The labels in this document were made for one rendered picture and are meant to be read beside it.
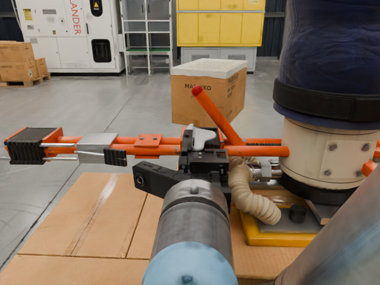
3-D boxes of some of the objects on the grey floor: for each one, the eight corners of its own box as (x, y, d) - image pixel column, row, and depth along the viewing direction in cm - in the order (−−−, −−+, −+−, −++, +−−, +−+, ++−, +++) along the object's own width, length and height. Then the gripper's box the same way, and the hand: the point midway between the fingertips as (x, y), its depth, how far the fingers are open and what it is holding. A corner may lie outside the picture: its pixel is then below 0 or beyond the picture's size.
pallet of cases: (51, 78, 706) (44, 40, 670) (30, 87, 612) (20, 43, 576) (3, 78, 705) (-7, 40, 669) (-26, 87, 611) (-39, 43, 575)
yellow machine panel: (251, 69, 842) (260, -26, 744) (259, 74, 758) (269, -32, 661) (178, 69, 841) (176, -26, 743) (177, 74, 757) (175, -32, 659)
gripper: (228, 244, 42) (221, 175, 62) (234, 159, 37) (224, 112, 56) (171, 242, 43) (182, 173, 62) (168, 158, 37) (181, 111, 56)
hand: (188, 146), depth 58 cm, fingers open, 8 cm apart
